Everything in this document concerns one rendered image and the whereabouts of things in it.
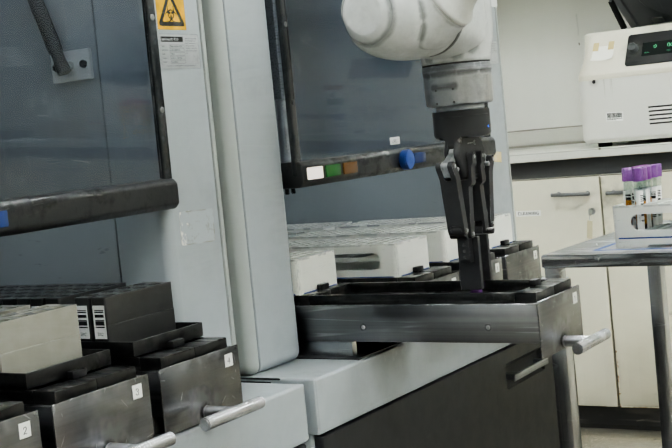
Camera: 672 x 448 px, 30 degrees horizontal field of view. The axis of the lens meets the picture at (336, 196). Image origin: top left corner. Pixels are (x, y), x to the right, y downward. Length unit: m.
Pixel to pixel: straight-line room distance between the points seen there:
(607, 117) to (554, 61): 0.77
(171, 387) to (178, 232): 0.23
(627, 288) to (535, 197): 0.41
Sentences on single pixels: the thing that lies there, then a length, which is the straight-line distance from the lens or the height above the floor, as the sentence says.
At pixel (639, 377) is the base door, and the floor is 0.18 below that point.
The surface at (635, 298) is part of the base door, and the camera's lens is 4.00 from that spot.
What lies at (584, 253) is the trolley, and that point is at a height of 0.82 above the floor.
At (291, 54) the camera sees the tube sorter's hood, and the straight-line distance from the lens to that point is 1.67.
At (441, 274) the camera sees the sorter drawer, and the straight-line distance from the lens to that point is 1.84.
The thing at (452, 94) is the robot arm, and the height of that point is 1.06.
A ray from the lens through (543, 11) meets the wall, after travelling 4.72.
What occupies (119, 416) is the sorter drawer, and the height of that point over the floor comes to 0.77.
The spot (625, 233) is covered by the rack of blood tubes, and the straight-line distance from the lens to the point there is 1.89.
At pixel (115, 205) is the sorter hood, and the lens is 1.36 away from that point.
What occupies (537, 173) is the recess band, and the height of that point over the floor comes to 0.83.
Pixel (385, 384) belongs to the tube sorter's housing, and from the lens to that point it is 1.69.
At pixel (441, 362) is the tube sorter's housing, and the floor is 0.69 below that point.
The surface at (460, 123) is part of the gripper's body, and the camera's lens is 1.62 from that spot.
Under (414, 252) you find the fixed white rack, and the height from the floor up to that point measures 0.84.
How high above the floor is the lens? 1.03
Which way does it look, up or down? 3 degrees down
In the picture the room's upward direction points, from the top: 6 degrees counter-clockwise
